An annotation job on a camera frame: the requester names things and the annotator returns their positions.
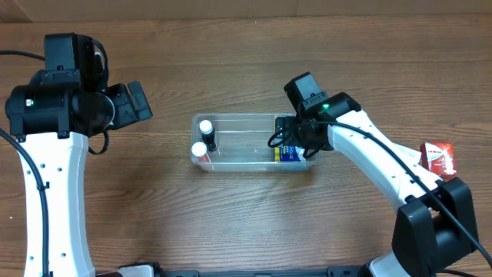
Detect blue yellow VapoDrops box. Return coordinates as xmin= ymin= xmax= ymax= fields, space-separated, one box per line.
xmin=274 ymin=145 xmax=306 ymax=162

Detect black bottle white cap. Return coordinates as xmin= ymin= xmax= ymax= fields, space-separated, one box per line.
xmin=198 ymin=120 xmax=217 ymax=152

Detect orange tube white cap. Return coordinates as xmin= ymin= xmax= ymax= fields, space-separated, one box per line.
xmin=191 ymin=142 xmax=211 ymax=162

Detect red white box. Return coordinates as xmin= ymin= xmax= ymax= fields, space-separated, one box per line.
xmin=420 ymin=142 xmax=457 ymax=179

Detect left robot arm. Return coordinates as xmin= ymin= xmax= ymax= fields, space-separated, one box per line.
xmin=2 ymin=33 xmax=152 ymax=276

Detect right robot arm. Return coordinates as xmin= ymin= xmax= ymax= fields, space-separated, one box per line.
xmin=268 ymin=72 xmax=491 ymax=276

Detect clear plastic container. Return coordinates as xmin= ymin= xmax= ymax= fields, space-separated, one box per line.
xmin=190 ymin=113 xmax=321 ymax=172

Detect right black cable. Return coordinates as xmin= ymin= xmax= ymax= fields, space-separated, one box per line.
xmin=267 ymin=120 xmax=492 ymax=277

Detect black cable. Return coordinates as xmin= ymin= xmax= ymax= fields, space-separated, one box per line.
xmin=0 ymin=38 xmax=111 ymax=277
xmin=267 ymin=120 xmax=492 ymax=277

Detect left black cable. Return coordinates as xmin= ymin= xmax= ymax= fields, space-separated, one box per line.
xmin=0 ymin=38 xmax=111 ymax=277

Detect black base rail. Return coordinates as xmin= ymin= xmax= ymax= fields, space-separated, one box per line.
xmin=96 ymin=262 xmax=372 ymax=277

